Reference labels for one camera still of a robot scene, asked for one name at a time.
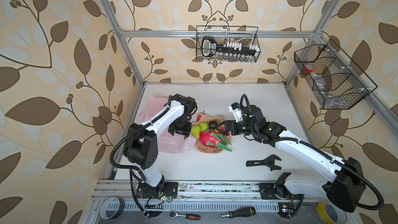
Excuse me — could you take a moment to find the green pear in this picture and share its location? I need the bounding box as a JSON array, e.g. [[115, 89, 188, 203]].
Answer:
[[190, 125, 202, 140]]

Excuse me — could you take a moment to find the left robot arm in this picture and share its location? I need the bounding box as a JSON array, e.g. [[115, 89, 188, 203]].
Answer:
[[110, 94, 198, 196]]

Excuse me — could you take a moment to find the black tape roll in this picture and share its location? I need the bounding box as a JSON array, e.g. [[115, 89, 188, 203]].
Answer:
[[99, 196, 125, 220]]

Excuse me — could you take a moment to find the black orange screwdriver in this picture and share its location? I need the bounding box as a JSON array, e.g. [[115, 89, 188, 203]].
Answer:
[[221, 206, 256, 219]]

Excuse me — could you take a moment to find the black wire basket right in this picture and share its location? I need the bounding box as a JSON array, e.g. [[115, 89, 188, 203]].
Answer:
[[294, 39, 377, 110]]

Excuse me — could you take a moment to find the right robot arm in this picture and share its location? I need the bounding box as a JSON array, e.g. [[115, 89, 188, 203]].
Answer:
[[216, 104, 385, 213]]

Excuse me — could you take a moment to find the black wire basket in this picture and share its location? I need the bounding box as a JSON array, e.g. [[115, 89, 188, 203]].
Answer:
[[294, 39, 377, 110], [196, 25, 261, 63]]

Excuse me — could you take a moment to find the pink dragon fruit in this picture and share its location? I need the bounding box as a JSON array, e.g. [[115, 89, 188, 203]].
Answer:
[[199, 130, 232, 151]]

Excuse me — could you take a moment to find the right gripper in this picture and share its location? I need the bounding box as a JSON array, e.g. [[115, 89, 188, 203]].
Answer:
[[215, 120, 257, 136]]

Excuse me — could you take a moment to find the black adjustable wrench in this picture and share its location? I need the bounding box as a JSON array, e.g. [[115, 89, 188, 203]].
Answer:
[[246, 155, 282, 171]]

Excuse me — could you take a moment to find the black socket set holder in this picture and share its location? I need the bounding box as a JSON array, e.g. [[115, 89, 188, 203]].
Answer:
[[200, 37, 261, 58]]

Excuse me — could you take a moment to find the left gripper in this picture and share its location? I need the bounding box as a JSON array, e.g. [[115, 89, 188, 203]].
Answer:
[[170, 116, 194, 138]]

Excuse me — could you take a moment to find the red strawberry right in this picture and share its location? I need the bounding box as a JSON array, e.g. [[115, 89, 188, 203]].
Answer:
[[218, 125, 230, 136]]

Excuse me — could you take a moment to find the ratchet wrench red handle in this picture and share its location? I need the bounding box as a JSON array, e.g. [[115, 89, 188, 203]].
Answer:
[[169, 211, 201, 220]]

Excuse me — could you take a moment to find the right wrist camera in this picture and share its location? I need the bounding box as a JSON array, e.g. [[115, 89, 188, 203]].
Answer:
[[228, 102, 243, 122]]

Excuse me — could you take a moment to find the green apple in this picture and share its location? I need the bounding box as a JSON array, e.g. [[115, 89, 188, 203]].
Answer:
[[199, 122, 209, 133]]

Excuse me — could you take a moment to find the black wire basket back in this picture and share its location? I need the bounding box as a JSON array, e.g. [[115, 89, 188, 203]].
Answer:
[[196, 25, 261, 63]]

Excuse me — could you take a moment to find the dark purple mangosteen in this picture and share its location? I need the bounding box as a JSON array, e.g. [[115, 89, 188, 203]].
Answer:
[[208, 120, 219, 130]]

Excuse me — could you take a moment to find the yellow tape roll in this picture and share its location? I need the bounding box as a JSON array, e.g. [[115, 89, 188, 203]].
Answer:
[[317, 201, 347, 224]]

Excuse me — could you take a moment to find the pink plastic bag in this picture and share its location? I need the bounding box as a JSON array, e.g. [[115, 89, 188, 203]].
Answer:
[[135, 95, 197, 154]]

